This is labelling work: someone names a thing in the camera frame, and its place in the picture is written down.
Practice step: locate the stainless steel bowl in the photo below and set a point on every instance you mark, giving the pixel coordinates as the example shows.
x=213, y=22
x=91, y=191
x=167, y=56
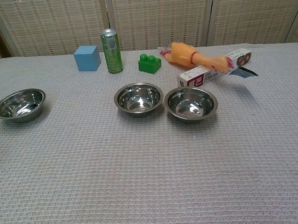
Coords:
x=11, y=113
x=128, y=99
x=178, y=104

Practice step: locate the green toy building brick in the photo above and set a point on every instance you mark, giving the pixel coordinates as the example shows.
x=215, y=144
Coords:
x=149, y=64

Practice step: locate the grey waffle weave tablecloth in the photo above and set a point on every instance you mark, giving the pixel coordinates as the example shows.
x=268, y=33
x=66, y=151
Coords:
x=142, y=167

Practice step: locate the yellow rubber chicken toy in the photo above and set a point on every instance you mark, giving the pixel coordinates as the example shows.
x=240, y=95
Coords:
x=183, y=53

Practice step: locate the green drink can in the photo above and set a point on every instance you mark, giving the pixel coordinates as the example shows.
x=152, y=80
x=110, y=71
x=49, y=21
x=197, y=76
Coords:
x=112, y=53

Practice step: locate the blue foam cube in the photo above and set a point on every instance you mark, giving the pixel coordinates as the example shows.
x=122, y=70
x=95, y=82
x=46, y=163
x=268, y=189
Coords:
x=86, y=58

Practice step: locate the beige woven folding screen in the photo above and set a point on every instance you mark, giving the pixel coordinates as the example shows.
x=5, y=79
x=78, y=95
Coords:
x=159, y=18

